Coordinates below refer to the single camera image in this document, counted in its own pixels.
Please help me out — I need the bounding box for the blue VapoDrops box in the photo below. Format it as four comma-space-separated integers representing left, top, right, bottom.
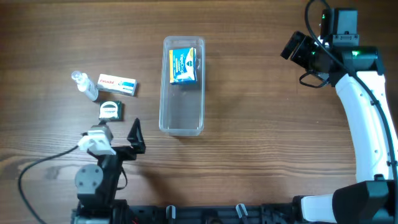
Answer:
169, 47, 197, 85

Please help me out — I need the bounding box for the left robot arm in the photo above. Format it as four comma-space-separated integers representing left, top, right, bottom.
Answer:
71, 118, 146, 223

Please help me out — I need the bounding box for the green Zam-Buk box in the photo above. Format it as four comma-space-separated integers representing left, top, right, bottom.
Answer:
99, 101, 123, 121

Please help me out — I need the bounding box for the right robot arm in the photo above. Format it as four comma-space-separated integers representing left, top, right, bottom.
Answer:
281, 31, 397, 223

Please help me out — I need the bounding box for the white red medicine box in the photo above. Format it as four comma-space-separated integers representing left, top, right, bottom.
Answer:
97, 74, 137, 96

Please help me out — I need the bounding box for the clear plastic container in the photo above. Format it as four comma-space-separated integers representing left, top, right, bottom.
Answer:
159, 36, 205, 136

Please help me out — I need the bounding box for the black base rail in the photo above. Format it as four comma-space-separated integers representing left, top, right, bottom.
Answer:
70, 203, 296, 224

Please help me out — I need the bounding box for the clear spray bottle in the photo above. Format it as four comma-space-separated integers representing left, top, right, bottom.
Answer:
71, 71, 99, 101

